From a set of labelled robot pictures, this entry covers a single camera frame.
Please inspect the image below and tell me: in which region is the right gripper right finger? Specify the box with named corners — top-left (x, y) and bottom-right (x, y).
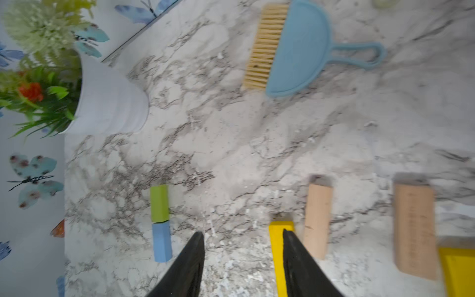
top-left (283, 230), bottom-right (343, 297)

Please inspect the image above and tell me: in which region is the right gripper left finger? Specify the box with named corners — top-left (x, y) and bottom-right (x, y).
top-left (147, 231), bottom-right (205, 297)

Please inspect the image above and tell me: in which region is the yellow block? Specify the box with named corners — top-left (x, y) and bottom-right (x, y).
top-left (269, 221), bottom-right (294, 297)
top-left (439, 247), bottom-right (475, 297)

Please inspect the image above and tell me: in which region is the green block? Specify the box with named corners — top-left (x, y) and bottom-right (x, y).
top-left (150, 184), bottom-right (169, 223)

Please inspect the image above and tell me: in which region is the natural wood block upper left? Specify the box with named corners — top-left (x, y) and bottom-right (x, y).
top-left (303, 184), bottom-right (333, 260)

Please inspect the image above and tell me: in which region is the natural wood block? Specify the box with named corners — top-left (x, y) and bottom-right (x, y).
top-left (303, 184), bottom-right (333, 260)
top-left (393, 184), bottom-right (438, 280)

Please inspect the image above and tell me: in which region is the natural wood block upper right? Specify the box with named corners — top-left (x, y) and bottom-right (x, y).
top-left (393, 184), bottom-right (438, 280)

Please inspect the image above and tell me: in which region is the white potted artificial plant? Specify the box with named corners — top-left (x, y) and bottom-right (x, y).
top-left (1, 1), bottom-right (149, 135)

